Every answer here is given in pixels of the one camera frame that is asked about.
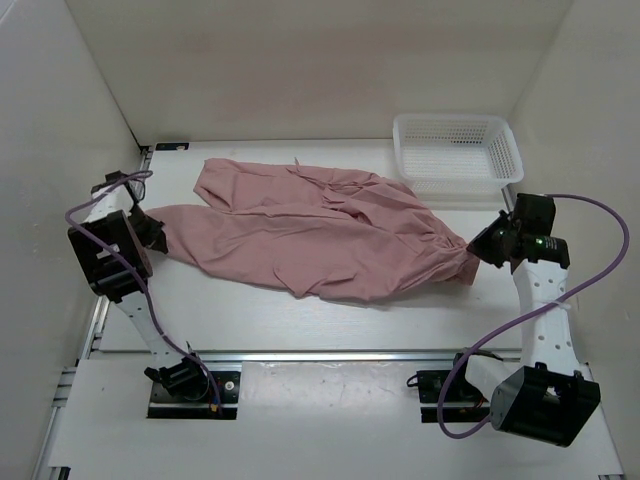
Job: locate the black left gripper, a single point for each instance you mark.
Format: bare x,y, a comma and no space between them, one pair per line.
155,238

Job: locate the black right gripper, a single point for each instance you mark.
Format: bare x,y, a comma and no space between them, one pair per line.
480,244

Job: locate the pink trousers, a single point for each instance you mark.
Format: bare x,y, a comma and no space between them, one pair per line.
338,234

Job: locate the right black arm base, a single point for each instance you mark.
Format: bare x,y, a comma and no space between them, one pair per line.
463,403

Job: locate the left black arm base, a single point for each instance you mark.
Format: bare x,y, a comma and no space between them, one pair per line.
187,396

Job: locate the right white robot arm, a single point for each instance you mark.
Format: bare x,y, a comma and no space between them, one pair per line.
546,398

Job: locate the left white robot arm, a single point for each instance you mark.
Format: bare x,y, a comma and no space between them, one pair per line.
110,235

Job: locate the white plastic basket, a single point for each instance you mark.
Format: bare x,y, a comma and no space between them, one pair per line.
456,154

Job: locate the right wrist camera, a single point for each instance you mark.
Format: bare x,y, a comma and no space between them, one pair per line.
535,212

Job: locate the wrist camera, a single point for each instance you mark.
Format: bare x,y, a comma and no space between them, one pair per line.
134,183
535,212

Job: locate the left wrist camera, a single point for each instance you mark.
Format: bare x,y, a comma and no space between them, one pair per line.
134,183

